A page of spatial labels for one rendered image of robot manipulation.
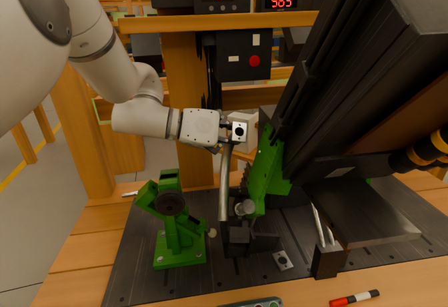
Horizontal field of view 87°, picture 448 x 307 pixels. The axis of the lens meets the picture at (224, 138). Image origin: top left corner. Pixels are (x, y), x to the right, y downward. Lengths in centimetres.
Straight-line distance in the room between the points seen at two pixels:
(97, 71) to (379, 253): 85
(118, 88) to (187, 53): 41
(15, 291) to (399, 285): 212
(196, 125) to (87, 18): 34
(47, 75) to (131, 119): 41
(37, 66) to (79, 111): 77
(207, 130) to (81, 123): 52
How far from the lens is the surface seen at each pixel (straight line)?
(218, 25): 72
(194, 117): 62
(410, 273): 89
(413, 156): 54
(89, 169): 107
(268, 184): 61
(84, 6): 39
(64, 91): 96
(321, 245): 70
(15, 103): 21
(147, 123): 60
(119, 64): 45
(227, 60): 75
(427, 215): 110
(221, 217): 72
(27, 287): 225
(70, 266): 93
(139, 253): 84
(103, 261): 89
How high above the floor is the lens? 153
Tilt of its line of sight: 27 degrees down
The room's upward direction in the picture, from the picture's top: 2 degrees counter-clockwise
